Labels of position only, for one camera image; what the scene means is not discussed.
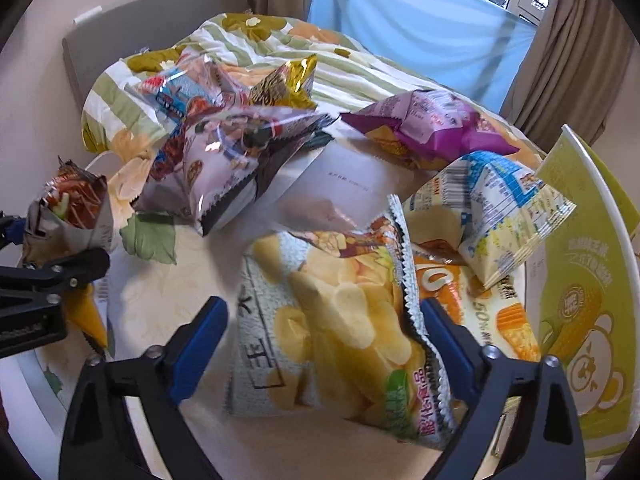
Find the grey headboard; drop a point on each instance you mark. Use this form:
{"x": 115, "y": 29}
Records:
{"x": 140, "y": 25}

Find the orange yellow snack packet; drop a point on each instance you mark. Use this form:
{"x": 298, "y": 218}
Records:
{"x": 87, "y": 315}

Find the floral bed sheet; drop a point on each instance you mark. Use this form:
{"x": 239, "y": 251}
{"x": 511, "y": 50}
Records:
{"x": 165, "y": 280}

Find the red and grey snack bag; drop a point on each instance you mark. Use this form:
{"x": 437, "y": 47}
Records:
{"x": 72, "y": 205}

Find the clear plastic packet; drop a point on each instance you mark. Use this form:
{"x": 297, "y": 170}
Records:
{"x": 345, "y": 180}

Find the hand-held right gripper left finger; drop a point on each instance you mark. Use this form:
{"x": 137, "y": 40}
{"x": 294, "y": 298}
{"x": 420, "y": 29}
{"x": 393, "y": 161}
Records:
{"x": 197, "y": 347}

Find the white yellow blue snack bag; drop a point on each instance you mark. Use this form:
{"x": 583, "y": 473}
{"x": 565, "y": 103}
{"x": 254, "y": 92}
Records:
{"x": 500, "y": 210}

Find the orange snack bag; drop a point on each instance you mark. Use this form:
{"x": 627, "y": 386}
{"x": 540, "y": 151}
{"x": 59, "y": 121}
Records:
{"x": 480, "y": 305}

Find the green yellow bear carton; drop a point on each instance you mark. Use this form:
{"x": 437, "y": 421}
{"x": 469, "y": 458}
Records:
{"x": 585, "y": 300}

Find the striped floral quilt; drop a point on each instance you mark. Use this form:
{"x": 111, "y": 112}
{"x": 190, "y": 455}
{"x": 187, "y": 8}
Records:
{"x": 310, "y": 45}

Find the gold yellow snack bag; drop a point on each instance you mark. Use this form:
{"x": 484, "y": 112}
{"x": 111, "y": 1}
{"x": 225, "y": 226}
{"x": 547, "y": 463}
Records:
{"x": 287, "y": 82}

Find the light blue cloth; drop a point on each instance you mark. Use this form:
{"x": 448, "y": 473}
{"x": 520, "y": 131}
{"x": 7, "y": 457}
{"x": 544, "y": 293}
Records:
{"x": 415, "y": 25}

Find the purple snack bag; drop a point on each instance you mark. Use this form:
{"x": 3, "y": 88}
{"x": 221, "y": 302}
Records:
{"x": 430, "y": 122}

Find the clear cartoon print snack bag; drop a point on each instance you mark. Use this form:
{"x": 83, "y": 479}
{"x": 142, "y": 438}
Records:
{"x": 225, "y": 165}

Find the potato chip bag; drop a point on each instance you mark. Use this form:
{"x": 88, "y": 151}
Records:
{"x": 340, "y": 325}

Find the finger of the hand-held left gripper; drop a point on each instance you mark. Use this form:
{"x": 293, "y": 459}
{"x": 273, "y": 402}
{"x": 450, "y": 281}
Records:
{"x": 65, "y": 269}
{"x": 14, "y": 230}

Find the blue and red snack bag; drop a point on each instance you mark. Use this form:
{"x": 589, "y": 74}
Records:
{"x": 175, "y": 92}

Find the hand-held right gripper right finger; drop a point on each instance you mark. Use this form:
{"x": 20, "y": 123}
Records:
{"x": 450, "y": 352}

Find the white wall fixture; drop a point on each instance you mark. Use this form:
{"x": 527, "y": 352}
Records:
{"x": 87, "y": 15}

